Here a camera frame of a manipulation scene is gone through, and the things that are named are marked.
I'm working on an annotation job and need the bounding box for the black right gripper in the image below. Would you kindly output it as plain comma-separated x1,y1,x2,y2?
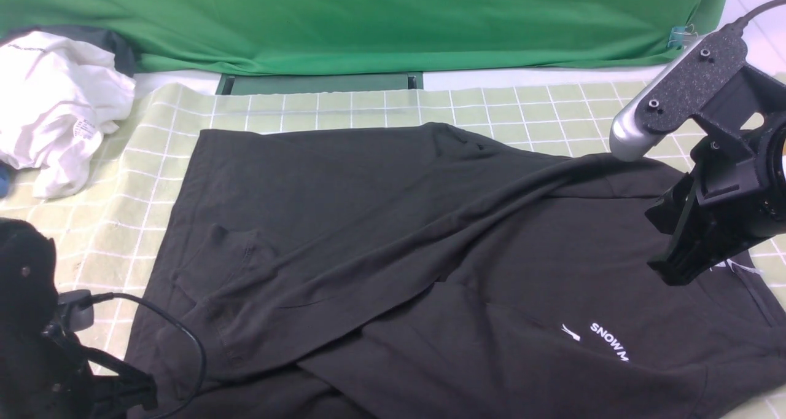
645,66,784,286

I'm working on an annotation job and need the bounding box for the green backdrop cloth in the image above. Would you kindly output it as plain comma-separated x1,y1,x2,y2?
1,0,725,76

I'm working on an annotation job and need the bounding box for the black right camera cable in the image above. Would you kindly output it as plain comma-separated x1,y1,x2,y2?
734,0,786,36

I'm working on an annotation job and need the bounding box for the crumpled white shirt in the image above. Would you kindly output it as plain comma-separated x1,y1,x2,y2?
1,31,136,200

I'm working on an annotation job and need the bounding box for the light green checkered tablecloth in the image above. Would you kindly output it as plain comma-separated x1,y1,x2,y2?
0,75,786,419

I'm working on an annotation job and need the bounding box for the dark gray garment behind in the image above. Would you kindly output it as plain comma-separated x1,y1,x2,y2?
2,25,137,77

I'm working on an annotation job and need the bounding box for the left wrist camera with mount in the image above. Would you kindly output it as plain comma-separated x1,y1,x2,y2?
57,289,95,332

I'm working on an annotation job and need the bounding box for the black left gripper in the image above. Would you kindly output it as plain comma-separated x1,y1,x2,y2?
2,218,158,418

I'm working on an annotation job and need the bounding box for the blue object at edge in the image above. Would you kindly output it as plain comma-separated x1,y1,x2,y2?
0,163,12,198

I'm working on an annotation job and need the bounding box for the dark gray long-sleeve top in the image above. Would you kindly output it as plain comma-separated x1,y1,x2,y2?
126,123,785,418

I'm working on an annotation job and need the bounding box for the teal binder clip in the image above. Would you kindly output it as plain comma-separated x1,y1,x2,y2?
666,24,699,49

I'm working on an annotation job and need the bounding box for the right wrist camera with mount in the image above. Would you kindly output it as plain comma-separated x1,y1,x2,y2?
609,25,753,162

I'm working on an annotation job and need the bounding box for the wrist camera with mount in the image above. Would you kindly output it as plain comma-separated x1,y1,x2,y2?
609,25,753,162
57,289,95,332

